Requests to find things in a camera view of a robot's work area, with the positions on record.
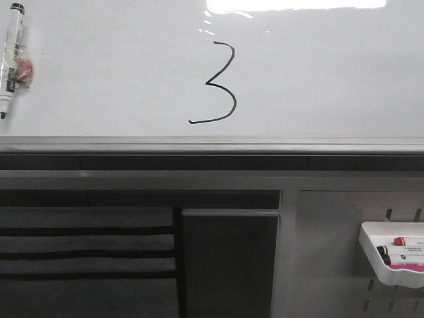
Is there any white whiteboard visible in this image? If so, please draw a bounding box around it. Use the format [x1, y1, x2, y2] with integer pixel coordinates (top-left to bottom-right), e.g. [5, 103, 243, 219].
[1, 1, 423, 138]

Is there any pink eraser in tray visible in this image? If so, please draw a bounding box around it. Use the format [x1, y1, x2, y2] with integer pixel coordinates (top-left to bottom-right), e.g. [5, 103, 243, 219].
[389, 265, 424, 272]

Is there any grey fabric pocket organizer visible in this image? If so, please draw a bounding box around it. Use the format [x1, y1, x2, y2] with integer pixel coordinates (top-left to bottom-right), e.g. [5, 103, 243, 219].
[1, 207, 186, 317]

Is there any white black-tipped whiteboard marker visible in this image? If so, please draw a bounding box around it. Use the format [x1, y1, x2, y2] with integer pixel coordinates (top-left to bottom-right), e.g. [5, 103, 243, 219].
[1, 3, 34, 119]

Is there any black-capped marker lower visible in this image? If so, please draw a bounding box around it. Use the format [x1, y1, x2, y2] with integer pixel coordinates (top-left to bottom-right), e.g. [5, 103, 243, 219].
[381, 254, 424, 266]

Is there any grey whiteboard marker ledge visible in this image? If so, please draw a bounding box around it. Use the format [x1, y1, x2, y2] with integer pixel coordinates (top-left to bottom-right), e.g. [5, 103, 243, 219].
[1, 136, 423, 156]

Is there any red-capped marker in tray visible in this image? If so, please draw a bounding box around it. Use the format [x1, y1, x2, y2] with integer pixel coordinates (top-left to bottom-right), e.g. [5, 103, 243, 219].
[394, 237, 424, 246]

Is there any white plastic wall tray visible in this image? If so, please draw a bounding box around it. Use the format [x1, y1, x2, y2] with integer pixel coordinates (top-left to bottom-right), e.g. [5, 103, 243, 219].
[359, 221, 423, 288]

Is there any white pegboard panel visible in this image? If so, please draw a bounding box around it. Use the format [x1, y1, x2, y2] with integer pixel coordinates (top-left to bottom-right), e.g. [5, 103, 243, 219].
[288, 191, 423, 317]

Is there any black-capped marker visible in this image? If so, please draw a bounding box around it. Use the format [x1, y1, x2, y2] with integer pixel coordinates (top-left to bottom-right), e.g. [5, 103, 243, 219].
[381, 254, 424, 266]
[376, 245, 423, 255]

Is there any black-capped marker upper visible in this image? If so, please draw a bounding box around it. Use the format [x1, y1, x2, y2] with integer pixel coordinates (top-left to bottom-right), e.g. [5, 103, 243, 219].
[376, 245, 423, 255]

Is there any dark grey flat panel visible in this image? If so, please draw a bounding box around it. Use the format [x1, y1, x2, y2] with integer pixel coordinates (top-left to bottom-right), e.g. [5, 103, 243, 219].
[182, 209, 280, 317]

